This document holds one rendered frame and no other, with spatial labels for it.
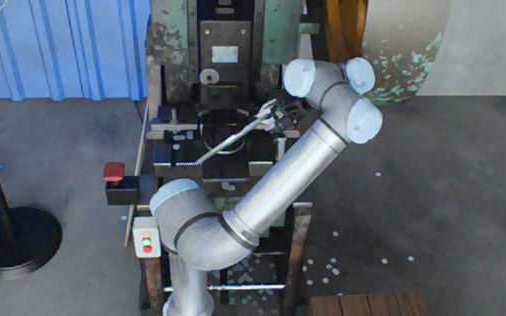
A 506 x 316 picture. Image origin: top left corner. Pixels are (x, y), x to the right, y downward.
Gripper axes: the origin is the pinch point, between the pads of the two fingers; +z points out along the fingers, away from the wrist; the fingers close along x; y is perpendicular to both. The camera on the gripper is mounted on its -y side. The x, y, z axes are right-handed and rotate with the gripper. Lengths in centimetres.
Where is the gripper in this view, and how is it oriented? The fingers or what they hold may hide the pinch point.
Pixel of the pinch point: (265, 116)
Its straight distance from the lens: 153.2
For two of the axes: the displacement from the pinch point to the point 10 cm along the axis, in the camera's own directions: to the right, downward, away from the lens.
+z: -6.1, 2.4, 7.5
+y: -5.6, 5.4, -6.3
